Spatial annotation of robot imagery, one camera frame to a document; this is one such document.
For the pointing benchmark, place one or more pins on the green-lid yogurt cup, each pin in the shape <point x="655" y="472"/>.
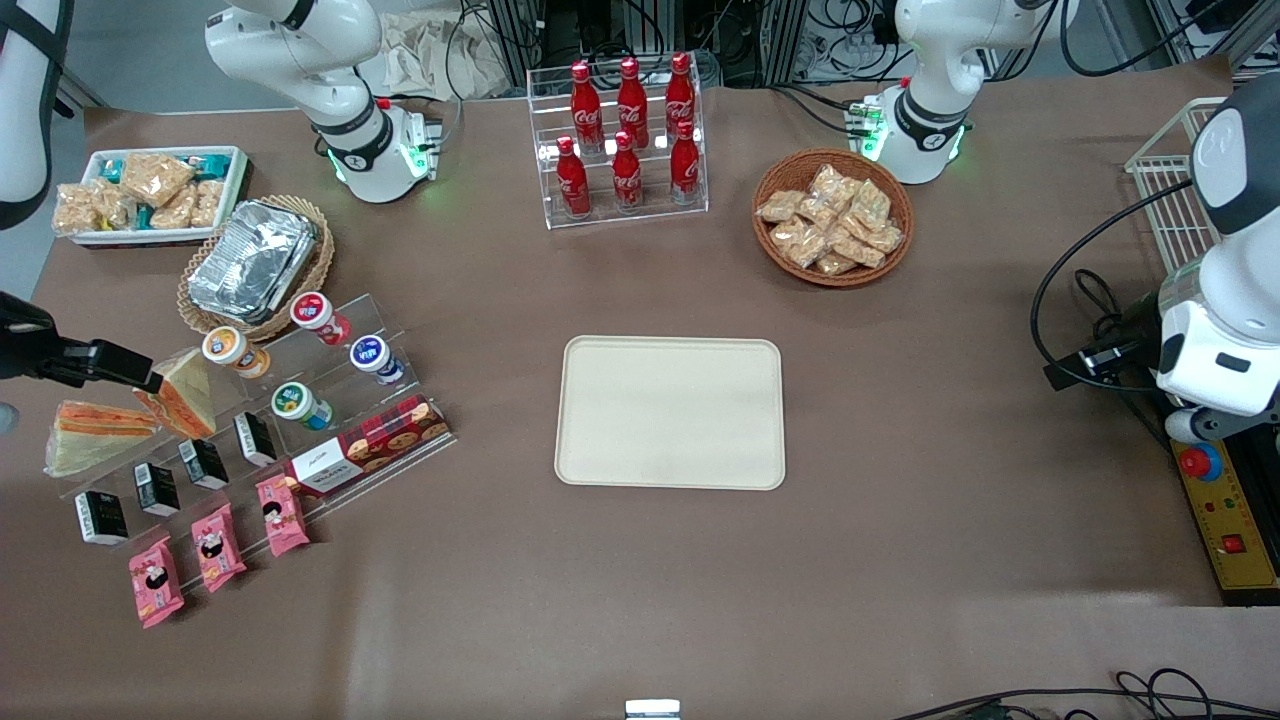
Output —
<point x="292" y="400"/>

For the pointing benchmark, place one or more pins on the yellow emergency stop box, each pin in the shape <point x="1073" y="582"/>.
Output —
<point x="1235" y="545"/>

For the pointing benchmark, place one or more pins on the orange-lid yogurt cup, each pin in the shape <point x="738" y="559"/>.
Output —
<point x="225" y="346"/>

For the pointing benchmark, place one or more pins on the red cola bottle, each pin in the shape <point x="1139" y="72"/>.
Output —
<point x="586" y="110"/>
<point x="627" y="180"/>
<point x="632" y="105"/>
<point x="685" y="170"/>
<point x="680" y="100"/>
<point x="573" y="185"/>

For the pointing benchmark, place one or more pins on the small teal snack packet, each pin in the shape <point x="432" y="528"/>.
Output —
<point x="112" y="170"/>
<point x="213" y="166"/>
<point x="143" y="218"/>

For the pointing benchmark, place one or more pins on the clear acrylic bottle rack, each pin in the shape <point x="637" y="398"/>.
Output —
<point x="545" y="110"/>

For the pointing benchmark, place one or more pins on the crumpled beige plastic bag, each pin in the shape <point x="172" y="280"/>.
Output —
<point x="430" y="55"/>

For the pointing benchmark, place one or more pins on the white rectangular plastic bin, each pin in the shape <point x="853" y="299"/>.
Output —
<point x="235" y="190"/>

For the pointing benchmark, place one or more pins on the clear-wrapped rice cracker pack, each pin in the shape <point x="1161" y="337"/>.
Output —
<point x="175" y="212"/>
<point x="75" y="210"/>
<point x="832" y="184"/>
<point x="780" y="206"/>
<point x="858" y="250"/>
<point x="871" y="205"/>
<point x="886" y="238"/>
<point x="835" y="264"/>
<point x="208" y="203"/>
<point x="155" y="178"/>
<point x="800" y="243"/>
<point x="115" y="205"/>

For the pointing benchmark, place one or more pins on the pink snack packet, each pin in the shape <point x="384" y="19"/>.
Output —
<point x="155" y="582"/>
<point x="218" y="548"/>
<point x="283" y="515"/>

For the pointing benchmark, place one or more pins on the red-lid yogurt cup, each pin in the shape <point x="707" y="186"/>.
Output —
<point x="313" y="310"/>

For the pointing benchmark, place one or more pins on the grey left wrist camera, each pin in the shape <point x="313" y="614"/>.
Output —
<point x="1220" y="424"/>

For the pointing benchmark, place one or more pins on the plastic-wrapped triangle sandwich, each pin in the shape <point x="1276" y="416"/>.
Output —
<point x="188" y="395"/>
<point x="90" y="440"/>

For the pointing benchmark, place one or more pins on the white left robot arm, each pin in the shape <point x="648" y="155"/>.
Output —
<point x="930" y="110"/>

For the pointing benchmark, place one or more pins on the clear acrylic stepped shelf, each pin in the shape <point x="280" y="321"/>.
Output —
<point x="385" y="320"/>

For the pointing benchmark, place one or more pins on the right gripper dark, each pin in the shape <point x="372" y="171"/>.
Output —
<point x="22" y="347"/>

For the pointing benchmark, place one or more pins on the small black drink carton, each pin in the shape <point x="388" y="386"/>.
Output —
<point x="204" y="464"/>
<point x="255" y="439"/>
<point x="101" y="518"/>
<point x="157" y="490"/>

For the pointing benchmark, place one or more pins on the grey metal frame leg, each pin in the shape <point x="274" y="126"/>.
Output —
<point x="85" y="95"/>

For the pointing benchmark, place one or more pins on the red tartan cookie box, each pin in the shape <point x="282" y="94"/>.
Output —
<point x="365" y="447"/>

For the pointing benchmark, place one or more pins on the stacked aluminium foil containers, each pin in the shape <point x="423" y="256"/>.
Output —
<point x="250" y="260"/>

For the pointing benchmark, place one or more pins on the blue-lid yogurt cup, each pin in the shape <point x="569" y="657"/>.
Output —
<point x="370" y="352"/>

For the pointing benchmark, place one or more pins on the oval wicker basket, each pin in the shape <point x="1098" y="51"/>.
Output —
<point x="320" y="270"/>

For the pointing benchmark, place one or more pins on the round brown wicker basket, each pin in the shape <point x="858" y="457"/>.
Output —
<point x="775" y="170"/>

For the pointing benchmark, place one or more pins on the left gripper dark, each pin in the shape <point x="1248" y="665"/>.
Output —
<point x="1133" y="332"/>

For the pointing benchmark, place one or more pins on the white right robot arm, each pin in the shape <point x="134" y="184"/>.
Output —
<point x="300" y="50"/>

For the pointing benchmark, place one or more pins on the beige rectangular serving tray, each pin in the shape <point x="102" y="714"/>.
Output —
<point x="670" y="412"/>

